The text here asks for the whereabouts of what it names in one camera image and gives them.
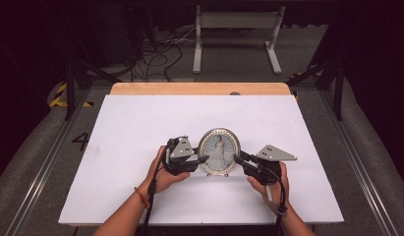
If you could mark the person's right hand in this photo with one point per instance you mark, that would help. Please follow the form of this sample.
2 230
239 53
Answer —
275 196

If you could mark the black metal stand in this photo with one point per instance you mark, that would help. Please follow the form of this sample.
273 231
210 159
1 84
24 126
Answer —
337 95
70 91

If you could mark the yellow black hazard tape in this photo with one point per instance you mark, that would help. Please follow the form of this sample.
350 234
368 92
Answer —
60 103

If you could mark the white metal stand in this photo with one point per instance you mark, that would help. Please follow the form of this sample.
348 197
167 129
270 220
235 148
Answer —
237 20

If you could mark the white board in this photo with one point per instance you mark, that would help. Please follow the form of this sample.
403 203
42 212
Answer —
124 183

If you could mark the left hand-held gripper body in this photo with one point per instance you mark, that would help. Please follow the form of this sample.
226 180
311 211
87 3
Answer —
182 149

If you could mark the aluminium floor rail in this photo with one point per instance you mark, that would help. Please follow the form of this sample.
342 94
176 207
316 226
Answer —
42 170
360 170

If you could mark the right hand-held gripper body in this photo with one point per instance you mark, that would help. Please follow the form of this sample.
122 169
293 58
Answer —
275 154

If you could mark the oval silver photo frame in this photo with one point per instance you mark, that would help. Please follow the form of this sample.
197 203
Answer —
219 150

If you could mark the person's left hand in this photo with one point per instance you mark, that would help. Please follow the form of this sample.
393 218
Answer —
163 182

